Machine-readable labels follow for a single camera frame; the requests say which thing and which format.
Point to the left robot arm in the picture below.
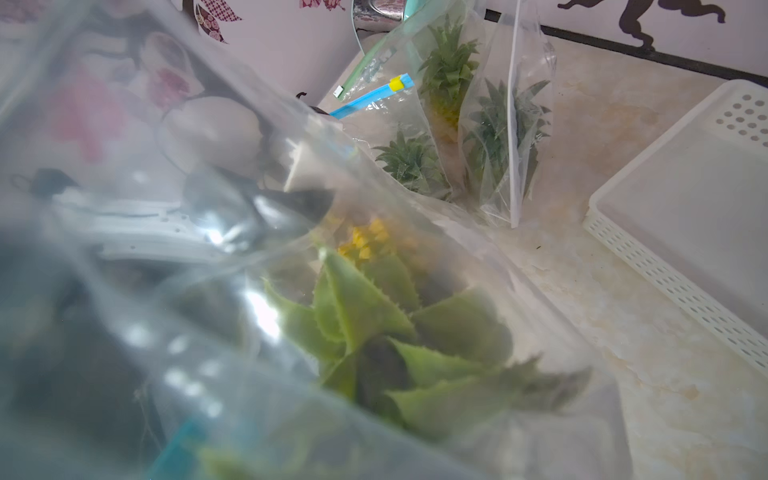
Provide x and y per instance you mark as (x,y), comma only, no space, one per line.
(211,179)

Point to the white plastic basket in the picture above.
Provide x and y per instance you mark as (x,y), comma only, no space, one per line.
(689,214)

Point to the back right zip bag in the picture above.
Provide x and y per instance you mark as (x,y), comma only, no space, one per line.
(519,54)

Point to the pineapple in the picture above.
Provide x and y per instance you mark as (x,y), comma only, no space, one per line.
(403,339)
(488,142)
(414,163)
(448,71)

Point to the back green-zip bag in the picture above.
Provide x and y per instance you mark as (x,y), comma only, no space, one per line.
(402,51)

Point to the mint green toaster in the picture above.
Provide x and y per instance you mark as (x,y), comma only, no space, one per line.
(372,14)

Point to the zip-top bag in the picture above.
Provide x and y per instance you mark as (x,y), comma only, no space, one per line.
(129,369)

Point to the middle blue-zip bag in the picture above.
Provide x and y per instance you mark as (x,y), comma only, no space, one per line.
(374,118)

